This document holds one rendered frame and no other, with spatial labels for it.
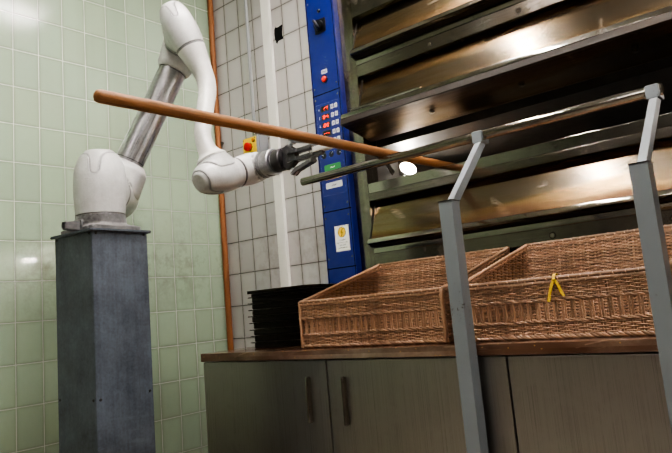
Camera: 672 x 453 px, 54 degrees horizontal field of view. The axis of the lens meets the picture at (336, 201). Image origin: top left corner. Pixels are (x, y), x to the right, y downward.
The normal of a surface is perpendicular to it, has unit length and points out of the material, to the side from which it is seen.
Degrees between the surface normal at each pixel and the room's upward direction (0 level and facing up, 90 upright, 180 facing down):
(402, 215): 70
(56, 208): 90
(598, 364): 90
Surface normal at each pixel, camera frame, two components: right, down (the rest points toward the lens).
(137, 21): 0.75, -0.17
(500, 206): -0.64, -0.40
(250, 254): -0.65, -0.07
